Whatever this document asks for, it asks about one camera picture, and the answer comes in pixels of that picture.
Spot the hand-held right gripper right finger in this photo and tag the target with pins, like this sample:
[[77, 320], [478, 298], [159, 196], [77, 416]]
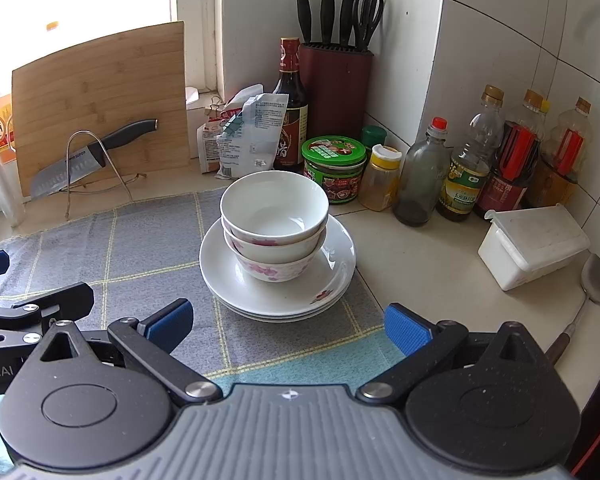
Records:
[[405, 327]]

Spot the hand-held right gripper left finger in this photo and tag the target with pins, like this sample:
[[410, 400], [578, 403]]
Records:
[[167, 325]]

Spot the white bowl pink floral print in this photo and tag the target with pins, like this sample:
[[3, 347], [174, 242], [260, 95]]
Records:
[[270, 270], [260, 247], [275, 210]]

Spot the roll of plastic wrap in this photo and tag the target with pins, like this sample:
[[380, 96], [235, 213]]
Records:
[[7, 185]]

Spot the grey blue checked cloth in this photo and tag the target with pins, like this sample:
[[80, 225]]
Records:
[[130, 245]]

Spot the glass bottle red cap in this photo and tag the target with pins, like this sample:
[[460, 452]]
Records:
[[420, 180]]

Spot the yellow lidded spice jar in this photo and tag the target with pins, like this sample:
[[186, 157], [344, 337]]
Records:
[[380, 180]]

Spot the white plastic seasoning box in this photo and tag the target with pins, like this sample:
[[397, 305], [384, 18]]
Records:
[[530, 245]]

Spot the oil bottle yellow green label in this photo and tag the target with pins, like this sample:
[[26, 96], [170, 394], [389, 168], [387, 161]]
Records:
[[465, 180]]

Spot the green lidded sauce jar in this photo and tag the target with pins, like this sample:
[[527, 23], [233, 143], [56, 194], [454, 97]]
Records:
[[332, 170]]

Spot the orange white packet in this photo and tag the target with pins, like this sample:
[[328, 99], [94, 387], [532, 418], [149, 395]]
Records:
[[207, 145]]

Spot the red label bottle gold cap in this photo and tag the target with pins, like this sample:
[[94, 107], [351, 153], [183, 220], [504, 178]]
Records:
[[562, 160], [510, 170]]

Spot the small green capped jar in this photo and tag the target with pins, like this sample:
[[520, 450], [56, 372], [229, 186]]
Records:
[[375, 137]]

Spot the white plastic bag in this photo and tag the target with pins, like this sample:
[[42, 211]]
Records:
[[252, 135]]

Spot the bamboo cutting board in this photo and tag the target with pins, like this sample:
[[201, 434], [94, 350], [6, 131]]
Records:
[[105, 75]]

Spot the binder clip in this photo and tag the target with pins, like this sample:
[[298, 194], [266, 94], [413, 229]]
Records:
[[216, 106]]

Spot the dark soy sauce bottle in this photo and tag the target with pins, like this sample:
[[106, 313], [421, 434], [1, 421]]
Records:
[[290, 125]]

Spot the dark red knife block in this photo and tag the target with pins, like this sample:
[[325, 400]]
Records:
[[335, 95]]

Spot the black kitchen scissors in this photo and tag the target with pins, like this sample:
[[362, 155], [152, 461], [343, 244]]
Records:
[[367, 30]]

